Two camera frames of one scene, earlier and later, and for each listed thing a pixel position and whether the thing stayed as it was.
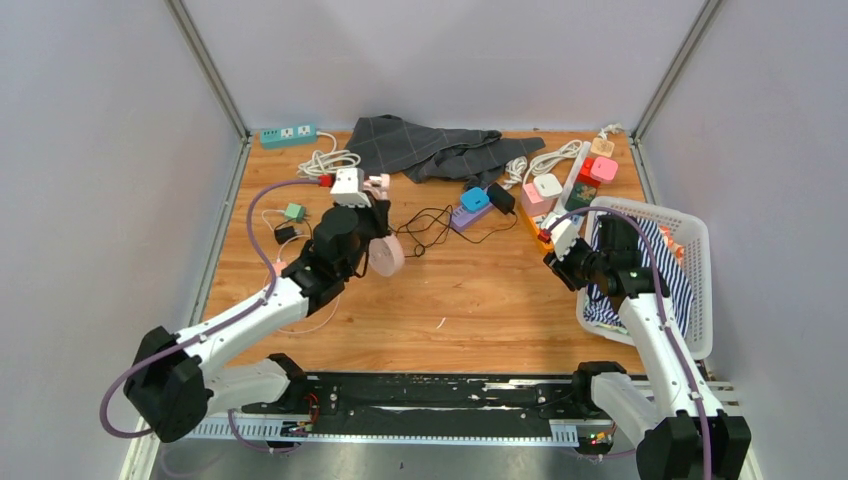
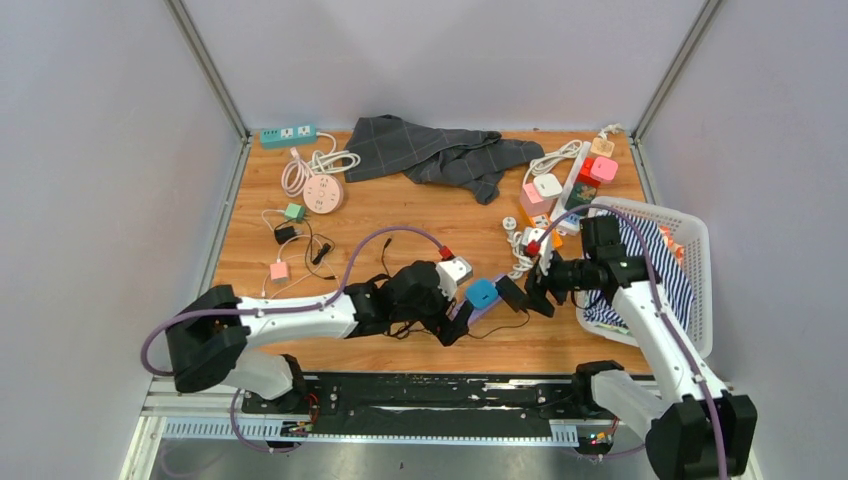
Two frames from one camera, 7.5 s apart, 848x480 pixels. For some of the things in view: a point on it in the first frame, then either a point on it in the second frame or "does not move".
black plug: (282, 234) does not move
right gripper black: (562, 269) to (536, 291)
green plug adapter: (294, 212) does not move
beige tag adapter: (602, 147) does not move
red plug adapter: (585, 177) does not move
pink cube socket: (532, 204) does not move
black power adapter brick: (501, 198) to (512, 293)
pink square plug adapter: (604, 169) does not move
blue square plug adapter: (474, 198) to (482, 293)
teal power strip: (288, 136) does not move
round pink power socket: (386, 255) to (323, 193)
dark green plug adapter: (580, 196) does not move
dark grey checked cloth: (471, 157) does not move
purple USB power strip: (461, 218) to (477, 315)
